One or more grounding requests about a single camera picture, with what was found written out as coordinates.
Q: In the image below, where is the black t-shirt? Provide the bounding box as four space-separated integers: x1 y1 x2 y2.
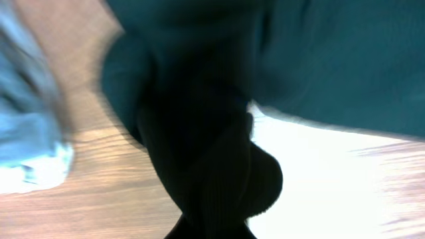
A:
101 0 424 238

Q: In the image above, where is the light blue printed t-shirt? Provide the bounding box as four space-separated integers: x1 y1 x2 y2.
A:
1 0 74 194

